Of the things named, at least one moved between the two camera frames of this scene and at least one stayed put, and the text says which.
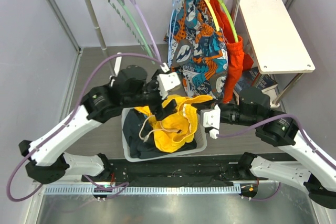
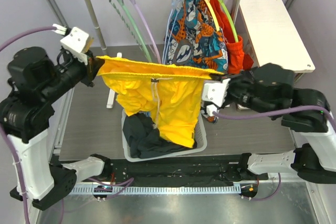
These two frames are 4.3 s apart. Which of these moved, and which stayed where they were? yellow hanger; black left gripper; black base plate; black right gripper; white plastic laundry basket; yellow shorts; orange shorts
Moved: yellow shorts; black right gripper; black left gripper
Stayed: white plastic laundry basket; black base plate; orange shorts; yellow hanger
